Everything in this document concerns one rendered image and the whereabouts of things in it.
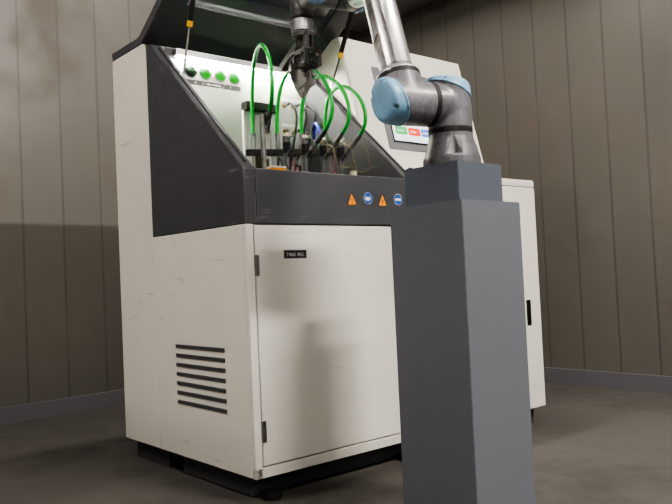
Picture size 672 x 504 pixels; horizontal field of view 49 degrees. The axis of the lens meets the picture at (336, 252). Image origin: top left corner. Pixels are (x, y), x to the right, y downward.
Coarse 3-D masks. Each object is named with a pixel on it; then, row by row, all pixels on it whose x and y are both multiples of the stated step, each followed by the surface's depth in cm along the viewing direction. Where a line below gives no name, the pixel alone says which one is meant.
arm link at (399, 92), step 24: (360, 0) 199; (384, 0) 190; (384, 24) 188; (384, 48) 187; (384, 72) 184; (408, 72) 182; (384, 96) 181; (408, 96) 179; (432, 96) 183; (384, 120) 183; (408, 120) 183; (432, 120) 185
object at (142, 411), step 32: (128, 64) 263; (128, 96) 263; (128, 128) 264; (128, 160) 264; (128, 192) 264; (128, 224) 265; (128, 256) 265; (128, 288) 266; (128, 320) 266; (128, 352) 266; (128, 384) 267; (128, 416) 267; (160, 448) 255
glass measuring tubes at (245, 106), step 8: (248, 104) 269; (256, 104) 271; (264, 104) 274; (248, 112) 270; (256, 112) 272; (264, 112) 275; (248, 120) 270; (256, 120) 272; (272, 120) 277; (248, 128) 270; (256, 128) 272; (272, 128) 277; (248, 136) 270; (256, 136) 272; (272, 136) 277; (248, 144) 270; (256, 144) 272; (272, 144) 277; (256, 160) 273; (272, 160) 277
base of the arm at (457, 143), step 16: (432, 128) 189; (448, 128) 186; (464, 128) 186; (432, 144) 188; (448, 144) 185; (464, 144) 185; (432, 160) 186; (448, 160) 184; (464, 160) 184; (480, 160) 188
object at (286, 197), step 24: (264, 192) 211; (288, 192) 216; (312, 192) 222; (336, 192) 228; (360, 192) 235; (384, 192) 242; (264, 216) 210; (288, 216) 216; (312, 216) 222; (336, 216) 228; (360, 216) 234; (384, 216) 241
